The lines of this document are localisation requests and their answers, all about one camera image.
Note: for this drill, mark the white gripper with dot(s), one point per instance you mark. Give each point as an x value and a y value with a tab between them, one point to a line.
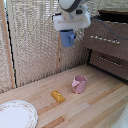
71	22

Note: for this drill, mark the blue mug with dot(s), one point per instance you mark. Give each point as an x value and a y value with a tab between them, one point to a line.
67	38

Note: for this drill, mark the dark wooden drawer cabinet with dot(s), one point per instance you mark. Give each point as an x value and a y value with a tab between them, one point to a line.
113	12

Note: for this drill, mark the bamboo folding screen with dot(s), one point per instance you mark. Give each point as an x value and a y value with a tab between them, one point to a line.
33	40

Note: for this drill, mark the pink mug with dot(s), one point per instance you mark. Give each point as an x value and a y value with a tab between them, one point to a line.
79	85

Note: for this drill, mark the yellow rectangular block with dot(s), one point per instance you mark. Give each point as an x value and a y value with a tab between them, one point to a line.
58	96

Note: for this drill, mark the white patterned plate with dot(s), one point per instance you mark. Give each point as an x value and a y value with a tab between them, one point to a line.
15	115

